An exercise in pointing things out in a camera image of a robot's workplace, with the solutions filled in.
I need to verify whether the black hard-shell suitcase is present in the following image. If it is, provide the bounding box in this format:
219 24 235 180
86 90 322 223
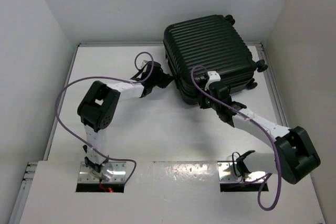
163 15 268 105

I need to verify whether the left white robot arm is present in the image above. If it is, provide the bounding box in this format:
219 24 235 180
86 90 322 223
77 61 173 175

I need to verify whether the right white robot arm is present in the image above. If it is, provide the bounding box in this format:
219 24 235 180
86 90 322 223
198 81 321 184

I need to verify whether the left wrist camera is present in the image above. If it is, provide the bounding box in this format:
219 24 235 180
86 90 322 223
140 60 148 69

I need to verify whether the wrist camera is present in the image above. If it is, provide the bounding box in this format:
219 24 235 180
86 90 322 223
140 60 148 69
204 71 221 91

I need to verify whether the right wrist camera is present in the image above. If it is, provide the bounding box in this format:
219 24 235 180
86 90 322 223
204 71 221 91

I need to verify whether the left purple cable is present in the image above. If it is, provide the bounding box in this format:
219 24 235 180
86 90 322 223
54 51 155 185

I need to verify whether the purple cable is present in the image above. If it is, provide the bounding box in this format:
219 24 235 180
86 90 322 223
54 51 155 185
190 65 283 211

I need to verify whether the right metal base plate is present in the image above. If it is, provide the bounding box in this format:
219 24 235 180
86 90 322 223
217 161 268 184

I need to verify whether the metal base plate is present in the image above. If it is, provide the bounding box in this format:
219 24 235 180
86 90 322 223
217 161 268 184
77 162 126 184

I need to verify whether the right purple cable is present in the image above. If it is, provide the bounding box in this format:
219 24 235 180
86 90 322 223
190 65 283 211

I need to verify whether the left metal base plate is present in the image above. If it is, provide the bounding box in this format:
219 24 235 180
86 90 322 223
77 162 126 184

